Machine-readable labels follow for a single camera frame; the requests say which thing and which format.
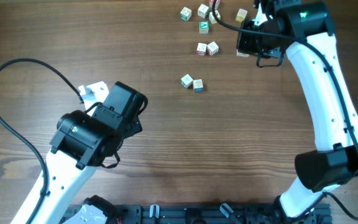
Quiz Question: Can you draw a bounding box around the yellow-sided picture block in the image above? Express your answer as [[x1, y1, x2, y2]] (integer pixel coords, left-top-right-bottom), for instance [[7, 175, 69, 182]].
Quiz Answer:
[[209, 9, 222, 25]]

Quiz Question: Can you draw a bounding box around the red-top block at back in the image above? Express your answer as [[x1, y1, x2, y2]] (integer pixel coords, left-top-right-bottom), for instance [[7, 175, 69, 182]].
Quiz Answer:
[[209, 0, 221, 9]]

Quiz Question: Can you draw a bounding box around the green-letter block far left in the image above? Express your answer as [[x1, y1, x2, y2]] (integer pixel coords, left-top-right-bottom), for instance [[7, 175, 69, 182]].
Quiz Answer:
[[180, 7, 192, 21]]

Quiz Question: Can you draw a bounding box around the white block green side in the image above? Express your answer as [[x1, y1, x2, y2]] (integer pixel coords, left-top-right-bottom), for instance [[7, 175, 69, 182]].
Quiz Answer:
[[198, 4, 209, 19]]

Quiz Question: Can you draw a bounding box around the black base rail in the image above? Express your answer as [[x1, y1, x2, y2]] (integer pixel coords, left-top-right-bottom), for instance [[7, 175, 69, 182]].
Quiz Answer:
[[59, 202, 334, 224]]

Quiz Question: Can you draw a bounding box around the blue-sided bee block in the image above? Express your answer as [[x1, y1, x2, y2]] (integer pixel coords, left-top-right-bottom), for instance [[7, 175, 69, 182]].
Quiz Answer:
[[193, 79, 204, 93]]

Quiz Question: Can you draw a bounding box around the red A block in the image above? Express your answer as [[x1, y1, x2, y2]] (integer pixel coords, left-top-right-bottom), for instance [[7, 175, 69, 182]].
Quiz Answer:
[[196, 43, 207, 56]]

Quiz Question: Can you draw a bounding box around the green Y block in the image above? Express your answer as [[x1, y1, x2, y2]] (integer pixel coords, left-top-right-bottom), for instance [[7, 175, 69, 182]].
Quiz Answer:
[[199, 21, 209, 34]]

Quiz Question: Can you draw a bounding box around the plain picture block beside A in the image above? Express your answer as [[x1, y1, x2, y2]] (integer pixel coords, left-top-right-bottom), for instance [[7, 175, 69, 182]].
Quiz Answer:
[[207, 41, 219, 56]]

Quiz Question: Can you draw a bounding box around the red-edged block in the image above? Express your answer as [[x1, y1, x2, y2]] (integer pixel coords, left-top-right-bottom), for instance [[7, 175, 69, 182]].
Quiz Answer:
[[181, 74, 193, 88]]

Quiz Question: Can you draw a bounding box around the red M block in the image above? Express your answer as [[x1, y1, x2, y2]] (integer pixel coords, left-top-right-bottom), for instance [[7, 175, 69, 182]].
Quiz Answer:
[[236, 50, 249, 58]]

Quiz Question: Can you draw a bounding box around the yellow block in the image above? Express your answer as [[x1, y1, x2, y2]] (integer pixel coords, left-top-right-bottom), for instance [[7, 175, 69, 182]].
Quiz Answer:
[[236, 9, 248, 22]]

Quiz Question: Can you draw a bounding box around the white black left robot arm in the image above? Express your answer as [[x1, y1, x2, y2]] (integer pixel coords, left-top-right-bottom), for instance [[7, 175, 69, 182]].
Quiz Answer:
[[13, 82, 148, 223]]

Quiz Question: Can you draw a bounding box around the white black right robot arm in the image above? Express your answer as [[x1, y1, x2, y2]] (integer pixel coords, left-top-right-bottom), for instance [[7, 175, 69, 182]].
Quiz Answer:
[[237, 1, 358, 223]]

